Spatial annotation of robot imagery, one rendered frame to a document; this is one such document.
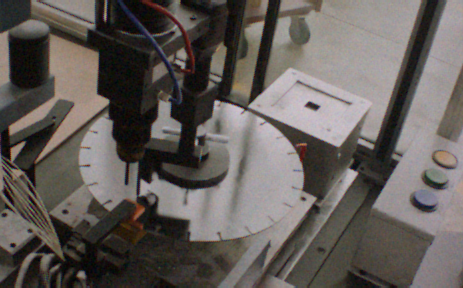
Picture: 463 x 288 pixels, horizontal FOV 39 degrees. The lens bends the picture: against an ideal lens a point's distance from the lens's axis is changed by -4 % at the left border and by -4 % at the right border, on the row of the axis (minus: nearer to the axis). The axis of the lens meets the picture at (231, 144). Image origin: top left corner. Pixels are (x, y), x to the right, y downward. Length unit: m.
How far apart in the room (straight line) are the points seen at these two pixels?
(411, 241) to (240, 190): 0.30
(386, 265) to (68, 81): 0.79
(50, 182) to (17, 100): 0.34
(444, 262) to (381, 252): 1.27
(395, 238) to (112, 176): 0.46
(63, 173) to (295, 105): 0.44
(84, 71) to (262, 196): 0.70
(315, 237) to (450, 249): 1.29
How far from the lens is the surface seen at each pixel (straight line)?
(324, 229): 1.23
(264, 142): 1.06
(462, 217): 2.64
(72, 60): 1.59
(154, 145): 0.90
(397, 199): 1.12
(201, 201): 0.94
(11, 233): 0.97
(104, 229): 0.84
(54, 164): 1.30
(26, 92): 0.96
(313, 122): 1.23
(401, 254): 1.12
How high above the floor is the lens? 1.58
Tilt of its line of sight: 37 degrees down
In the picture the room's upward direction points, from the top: 11 degrees clockwise
